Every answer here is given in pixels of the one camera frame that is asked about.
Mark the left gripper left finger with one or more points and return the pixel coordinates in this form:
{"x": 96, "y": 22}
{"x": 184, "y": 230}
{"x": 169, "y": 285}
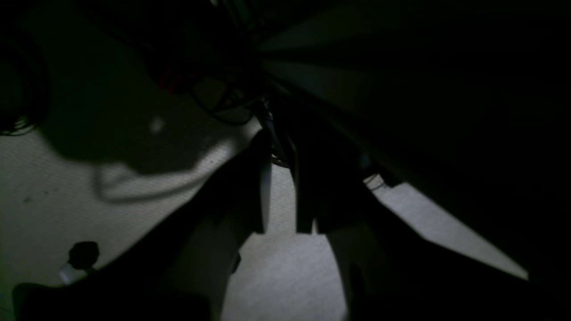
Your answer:
{"x": 180, "y": 270}

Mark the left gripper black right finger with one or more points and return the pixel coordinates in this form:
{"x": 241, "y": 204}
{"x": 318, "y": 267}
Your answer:
{"x": 388, "y": 271}

